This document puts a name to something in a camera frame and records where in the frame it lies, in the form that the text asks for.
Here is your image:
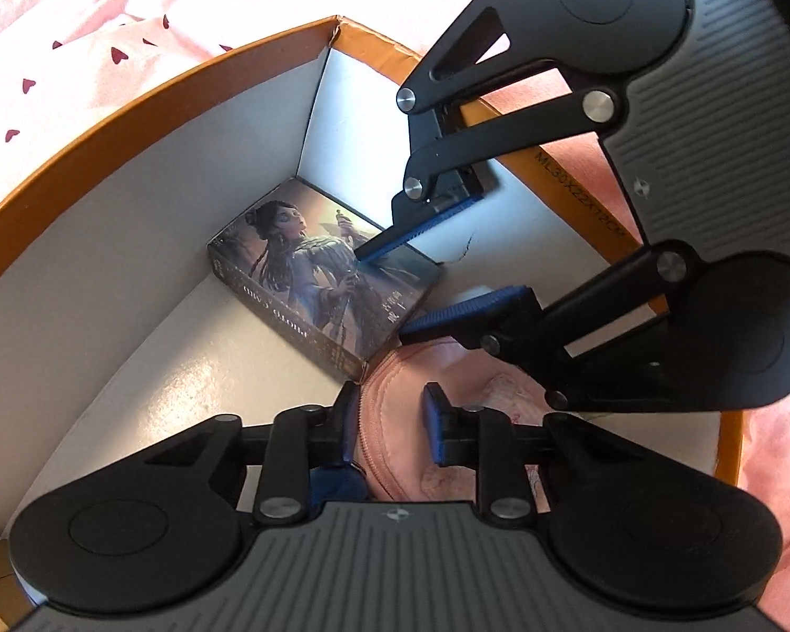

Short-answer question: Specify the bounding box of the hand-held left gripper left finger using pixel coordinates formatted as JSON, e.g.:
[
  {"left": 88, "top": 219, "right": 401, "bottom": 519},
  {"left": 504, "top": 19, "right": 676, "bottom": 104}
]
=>
[{"left": 145, "top": 380, "right": 370, "bottom": 524}]

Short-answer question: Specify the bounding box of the pink printed bedspread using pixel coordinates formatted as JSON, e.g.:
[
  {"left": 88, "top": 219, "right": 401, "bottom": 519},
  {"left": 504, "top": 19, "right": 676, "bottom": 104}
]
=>
[{"left": 0, "top": 0, "right": 790, "bottom": 632}]

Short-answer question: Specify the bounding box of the orange cardboard box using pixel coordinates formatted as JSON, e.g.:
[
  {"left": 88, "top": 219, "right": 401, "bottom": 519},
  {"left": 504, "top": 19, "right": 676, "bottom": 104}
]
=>
[{"left": 0, "top": 13, "right": 746, "bottom": 632}]

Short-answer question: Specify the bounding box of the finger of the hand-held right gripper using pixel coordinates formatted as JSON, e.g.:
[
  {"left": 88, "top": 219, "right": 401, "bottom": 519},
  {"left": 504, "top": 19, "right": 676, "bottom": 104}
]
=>
[
  {"left": 400, "top": 239, "right": 700, "bottom": 414},
  {"left": 355, "top": 5, "right": 628, "bottom": 262}
]

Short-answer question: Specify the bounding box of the pink zipper pouch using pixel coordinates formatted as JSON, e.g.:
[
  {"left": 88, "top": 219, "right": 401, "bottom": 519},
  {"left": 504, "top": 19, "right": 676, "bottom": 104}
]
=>
[{"left": 348, "top": 341, "right": 568, "bottom": 509}]

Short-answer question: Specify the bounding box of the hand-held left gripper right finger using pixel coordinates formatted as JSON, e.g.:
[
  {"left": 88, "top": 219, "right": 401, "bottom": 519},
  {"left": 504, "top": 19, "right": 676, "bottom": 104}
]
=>
[{"left": 422, "top": 382, "right": 643, "bottom": 521}]

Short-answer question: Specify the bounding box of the illustrated figure box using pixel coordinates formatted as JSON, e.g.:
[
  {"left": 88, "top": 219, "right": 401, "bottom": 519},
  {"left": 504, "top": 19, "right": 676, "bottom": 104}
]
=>
[{"left": 207, "top": 176, "right": 446, "bottom": 383}]

